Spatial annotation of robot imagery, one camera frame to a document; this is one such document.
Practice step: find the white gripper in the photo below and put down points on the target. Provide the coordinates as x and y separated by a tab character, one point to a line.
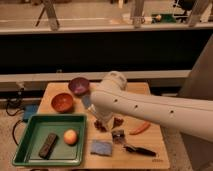
102	115

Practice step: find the yellow-red apple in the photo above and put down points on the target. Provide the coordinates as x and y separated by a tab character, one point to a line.
70	137

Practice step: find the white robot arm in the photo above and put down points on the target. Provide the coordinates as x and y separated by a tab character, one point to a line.
191	116

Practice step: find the purple bowl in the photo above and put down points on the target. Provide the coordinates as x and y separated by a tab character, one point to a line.
79	86

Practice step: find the red bowl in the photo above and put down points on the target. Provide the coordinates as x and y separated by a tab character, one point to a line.
62	102

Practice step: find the small metal clip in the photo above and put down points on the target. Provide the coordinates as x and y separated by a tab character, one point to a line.
118	136

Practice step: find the blue-grey flat object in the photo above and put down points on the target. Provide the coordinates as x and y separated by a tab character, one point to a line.
86	101

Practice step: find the blue sponge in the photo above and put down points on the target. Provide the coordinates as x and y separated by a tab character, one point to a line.
101	148

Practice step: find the orange carrot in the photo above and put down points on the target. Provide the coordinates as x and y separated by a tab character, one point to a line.
141	128

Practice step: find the green plastic tray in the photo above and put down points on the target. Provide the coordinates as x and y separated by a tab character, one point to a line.
42	143

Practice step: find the dark rectangular block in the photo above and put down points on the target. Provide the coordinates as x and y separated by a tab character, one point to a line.
48	145

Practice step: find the blue box on floor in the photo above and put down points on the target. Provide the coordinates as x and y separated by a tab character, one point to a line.
29	111

